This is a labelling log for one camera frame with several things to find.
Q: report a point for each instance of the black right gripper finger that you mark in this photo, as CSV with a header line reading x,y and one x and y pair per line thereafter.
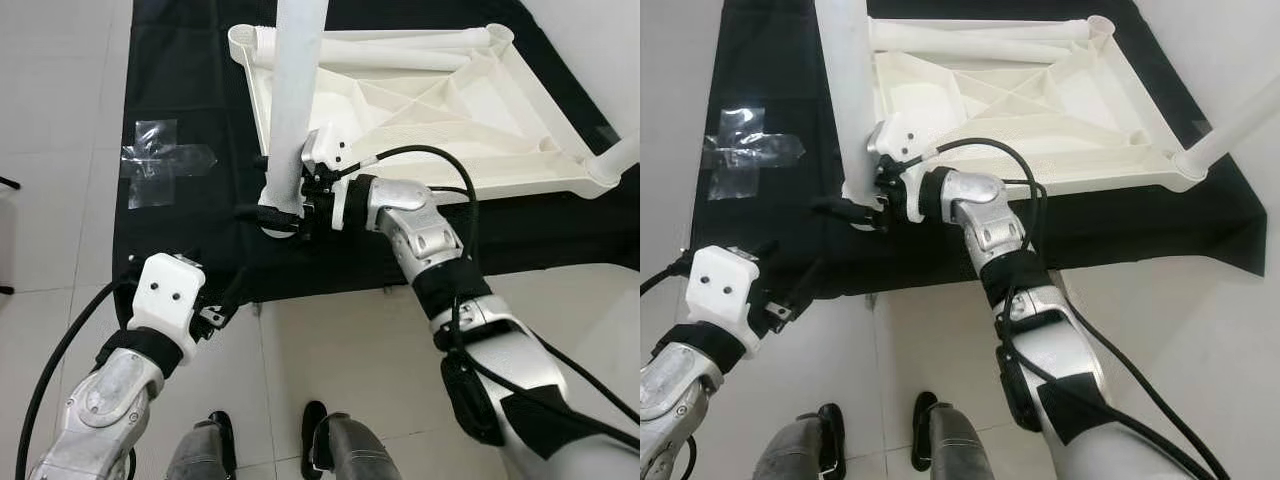
x,y
268,220
848,213

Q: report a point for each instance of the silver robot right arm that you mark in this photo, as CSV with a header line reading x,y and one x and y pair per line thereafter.
x,y
420,235
985,225

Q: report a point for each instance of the white plastic children table top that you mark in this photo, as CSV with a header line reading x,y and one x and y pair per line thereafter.
x,y
1050,110
450,120

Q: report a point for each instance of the clear tape cross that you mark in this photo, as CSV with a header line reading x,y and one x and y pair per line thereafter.
x,y
745,150
160,160

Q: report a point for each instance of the black table cloth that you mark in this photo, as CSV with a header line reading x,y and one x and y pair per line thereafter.
x,y
760,60
180,60

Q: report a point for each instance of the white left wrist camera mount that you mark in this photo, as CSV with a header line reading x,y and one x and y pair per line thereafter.
x,y
725,295
165,300

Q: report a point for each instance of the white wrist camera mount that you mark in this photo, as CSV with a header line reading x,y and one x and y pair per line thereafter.
x,y
165,300
725,295
900,135
325,148

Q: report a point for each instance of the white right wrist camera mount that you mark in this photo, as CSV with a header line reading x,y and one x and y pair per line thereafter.
x,y
325,148
900,135

